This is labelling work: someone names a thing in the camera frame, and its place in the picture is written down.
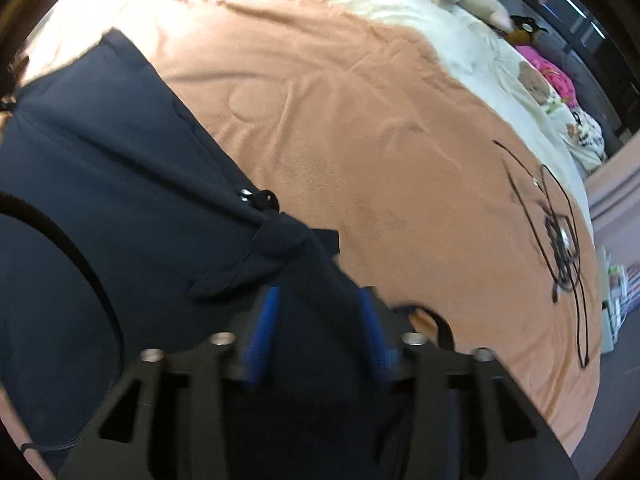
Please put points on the bear print white pillow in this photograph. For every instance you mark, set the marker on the bear print white pillow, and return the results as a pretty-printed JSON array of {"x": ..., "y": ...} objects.
[{"x": 581, "y": 134}]

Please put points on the cream fluffy blanket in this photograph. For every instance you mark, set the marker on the cream fluffy blanket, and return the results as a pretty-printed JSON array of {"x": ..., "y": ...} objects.
[{"x": 487, "y": 65}]

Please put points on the pink curtain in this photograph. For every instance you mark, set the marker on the pink curtain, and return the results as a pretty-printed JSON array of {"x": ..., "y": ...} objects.
[{"x": 613, "y": 197}]

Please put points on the pink knitted cloth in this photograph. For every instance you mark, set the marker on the pink knitted cloth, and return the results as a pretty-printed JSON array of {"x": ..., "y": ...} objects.
[{"x": 557, "y": 79}]

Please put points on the orange fleece blanket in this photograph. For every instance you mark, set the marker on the orange fleece blanket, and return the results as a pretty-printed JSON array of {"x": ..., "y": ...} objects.
[{"x": 356, "y": 127}]

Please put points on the striped basket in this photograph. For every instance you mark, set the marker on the striped basket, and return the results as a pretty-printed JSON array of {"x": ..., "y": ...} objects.
[{"x": 619, "y": 291}]

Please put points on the dark shelf unit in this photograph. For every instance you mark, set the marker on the dark shelf unit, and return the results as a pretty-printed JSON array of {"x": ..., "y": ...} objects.
[{"x": 573, "y": 39}]

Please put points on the black and yellow plush toy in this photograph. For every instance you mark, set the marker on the black and yellow plush toy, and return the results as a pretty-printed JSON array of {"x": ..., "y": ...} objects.
[{"x": 526, "y": 31}]

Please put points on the dark navy pants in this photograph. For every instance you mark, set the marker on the dark navy pants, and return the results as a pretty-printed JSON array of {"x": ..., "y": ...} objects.
[{"x": 131, "y": 249}]

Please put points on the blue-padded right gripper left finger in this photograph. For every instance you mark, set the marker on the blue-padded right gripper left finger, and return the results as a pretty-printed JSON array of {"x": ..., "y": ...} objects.
[{"x": 256, "y": 335}]

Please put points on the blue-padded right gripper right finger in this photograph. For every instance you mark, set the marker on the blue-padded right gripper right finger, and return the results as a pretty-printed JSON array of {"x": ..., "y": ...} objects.
[{"x": 381, "y": 335}]

